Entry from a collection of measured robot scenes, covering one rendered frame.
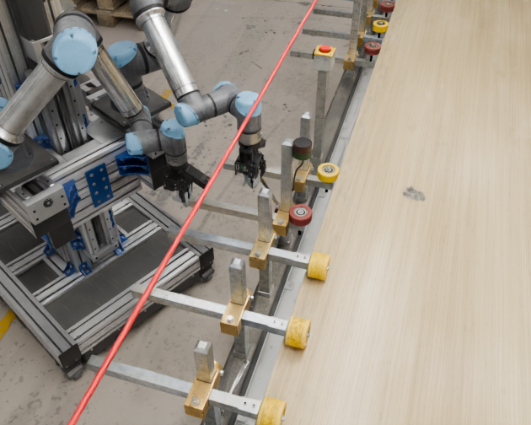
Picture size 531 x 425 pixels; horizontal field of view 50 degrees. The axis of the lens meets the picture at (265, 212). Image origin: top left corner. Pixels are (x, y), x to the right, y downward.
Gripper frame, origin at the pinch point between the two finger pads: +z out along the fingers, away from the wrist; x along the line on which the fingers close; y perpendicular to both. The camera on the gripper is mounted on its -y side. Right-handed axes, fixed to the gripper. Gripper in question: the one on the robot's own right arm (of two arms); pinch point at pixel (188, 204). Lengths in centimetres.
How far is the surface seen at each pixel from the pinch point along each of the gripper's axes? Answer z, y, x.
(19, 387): 83, 67, 49
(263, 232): -18.3, -36.0, 22.8
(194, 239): -12.5, -14.3, 26.5
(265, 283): 6.1, -36.4, 22.8
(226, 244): -13.4, -25.0, 26.4
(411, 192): -8, -77, -20
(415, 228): -7, -81, -4
